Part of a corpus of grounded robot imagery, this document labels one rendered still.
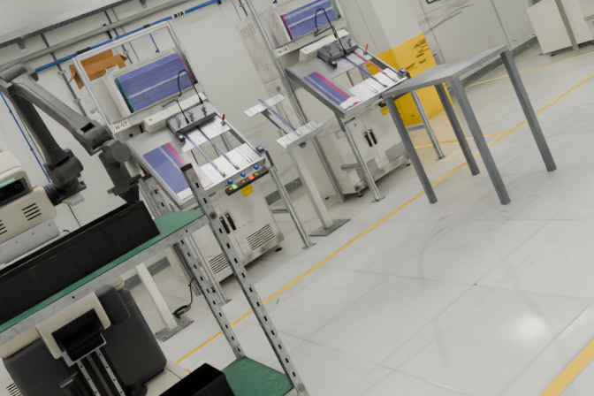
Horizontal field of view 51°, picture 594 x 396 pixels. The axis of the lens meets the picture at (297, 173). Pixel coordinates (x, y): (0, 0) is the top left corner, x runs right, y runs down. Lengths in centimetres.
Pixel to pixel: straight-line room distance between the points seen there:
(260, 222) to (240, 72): 233
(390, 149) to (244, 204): 142
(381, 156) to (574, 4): 319
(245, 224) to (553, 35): 456
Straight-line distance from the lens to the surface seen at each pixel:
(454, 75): 352
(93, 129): 191
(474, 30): 862
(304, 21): 522
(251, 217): 459
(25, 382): 273
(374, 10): 696
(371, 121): 521
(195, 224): 180
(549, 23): 774
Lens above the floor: 123
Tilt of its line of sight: 9 degrees down
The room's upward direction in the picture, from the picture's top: 26 degrees counter-clockwise
